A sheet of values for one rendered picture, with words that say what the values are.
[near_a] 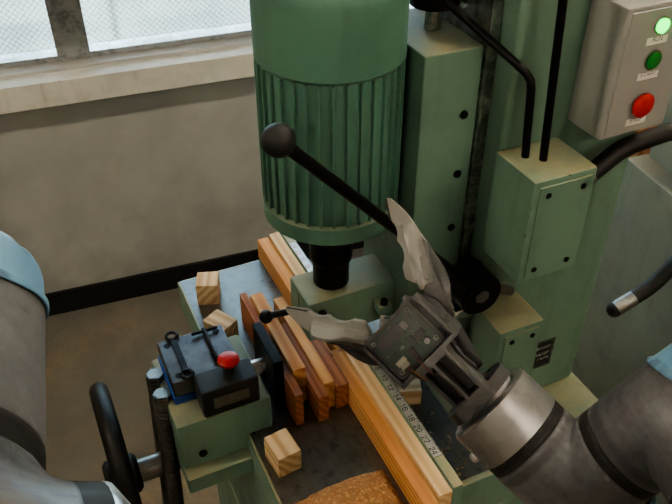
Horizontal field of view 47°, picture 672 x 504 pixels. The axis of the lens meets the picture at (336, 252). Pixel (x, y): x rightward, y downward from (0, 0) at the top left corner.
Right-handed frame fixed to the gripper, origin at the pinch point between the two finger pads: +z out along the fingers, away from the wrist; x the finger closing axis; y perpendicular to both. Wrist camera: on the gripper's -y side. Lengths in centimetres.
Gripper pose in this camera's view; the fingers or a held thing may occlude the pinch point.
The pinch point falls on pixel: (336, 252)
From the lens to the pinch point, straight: 77.4
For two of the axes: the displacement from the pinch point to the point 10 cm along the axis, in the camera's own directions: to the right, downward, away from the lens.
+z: -7.2, -6.9, 1.2
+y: -2.1, 0.5, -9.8
